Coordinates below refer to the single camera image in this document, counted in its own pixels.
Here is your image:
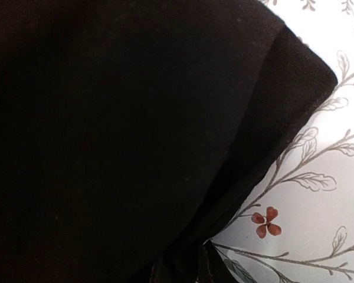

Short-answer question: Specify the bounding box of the floral patterned tablecloth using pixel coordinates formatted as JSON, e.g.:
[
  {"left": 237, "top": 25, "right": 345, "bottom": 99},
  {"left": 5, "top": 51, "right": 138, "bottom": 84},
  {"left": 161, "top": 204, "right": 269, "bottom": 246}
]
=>
[{"left": 212, "top": 1, "right": 354, "bottom": 283}]

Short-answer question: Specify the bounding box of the black long sleeve shirt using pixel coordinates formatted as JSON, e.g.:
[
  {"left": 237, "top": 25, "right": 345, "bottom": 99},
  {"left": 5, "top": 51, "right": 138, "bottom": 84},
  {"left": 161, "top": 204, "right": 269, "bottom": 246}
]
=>
[{"left": 0, "top": 1, "right": 337, "bottom": 282}]

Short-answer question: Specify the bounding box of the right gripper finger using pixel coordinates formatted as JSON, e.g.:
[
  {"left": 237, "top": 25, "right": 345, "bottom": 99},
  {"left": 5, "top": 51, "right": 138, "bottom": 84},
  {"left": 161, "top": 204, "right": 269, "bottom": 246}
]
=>
[{"left": 199, "top": 242, "right": 237, "bottom": 283}]

